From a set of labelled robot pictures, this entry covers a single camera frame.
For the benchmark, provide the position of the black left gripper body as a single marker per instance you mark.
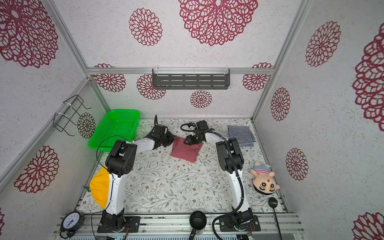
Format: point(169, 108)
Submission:
point(167, 139)

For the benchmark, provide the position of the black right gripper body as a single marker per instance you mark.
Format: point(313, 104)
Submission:
point(195, 139)

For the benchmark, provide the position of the maroon tank top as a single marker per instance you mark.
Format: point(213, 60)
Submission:
point(183, 151)

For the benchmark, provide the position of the blue white striped tank top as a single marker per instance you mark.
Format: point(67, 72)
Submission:
point(243, 135)

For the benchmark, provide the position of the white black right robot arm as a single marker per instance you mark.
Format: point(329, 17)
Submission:
point(231, 161)

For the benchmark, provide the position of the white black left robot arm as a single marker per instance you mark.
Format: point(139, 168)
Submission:
point(121, 160)

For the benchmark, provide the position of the green plastic basket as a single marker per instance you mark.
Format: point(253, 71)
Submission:
point(119, 124)

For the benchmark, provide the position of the yellow hat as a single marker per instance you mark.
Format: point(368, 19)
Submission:
point(99, 186)

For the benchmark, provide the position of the plush doll toy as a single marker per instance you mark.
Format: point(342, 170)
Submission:
point(264, 182)

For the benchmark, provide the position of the black small ladle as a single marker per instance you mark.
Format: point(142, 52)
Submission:
point(273, 203)

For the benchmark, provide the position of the round pressure gauge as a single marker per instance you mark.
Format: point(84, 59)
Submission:
point(70, 224)

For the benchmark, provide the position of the grey wall shelf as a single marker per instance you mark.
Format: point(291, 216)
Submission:
point(191, 79)

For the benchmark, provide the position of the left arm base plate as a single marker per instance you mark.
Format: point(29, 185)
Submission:
point(128, 224)

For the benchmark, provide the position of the black wire wall rack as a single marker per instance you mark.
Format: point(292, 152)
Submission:
point(62, 119)

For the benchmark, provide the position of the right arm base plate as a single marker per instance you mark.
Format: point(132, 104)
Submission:
point(231, 224)

